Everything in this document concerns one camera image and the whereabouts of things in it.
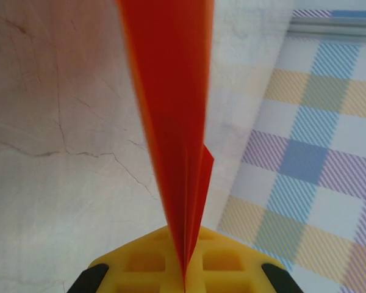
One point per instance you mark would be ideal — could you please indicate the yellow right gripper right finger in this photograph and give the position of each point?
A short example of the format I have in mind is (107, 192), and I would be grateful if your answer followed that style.
(231, 268)

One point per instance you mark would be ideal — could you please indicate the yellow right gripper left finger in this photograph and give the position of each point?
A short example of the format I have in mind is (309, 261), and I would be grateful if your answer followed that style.
(140, 265)

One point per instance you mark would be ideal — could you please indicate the orange cloth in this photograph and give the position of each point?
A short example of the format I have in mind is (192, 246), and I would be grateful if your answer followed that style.
(170, 91)

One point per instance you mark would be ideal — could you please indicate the aluminium corner post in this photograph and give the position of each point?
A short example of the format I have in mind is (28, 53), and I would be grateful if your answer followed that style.
(332, 30)

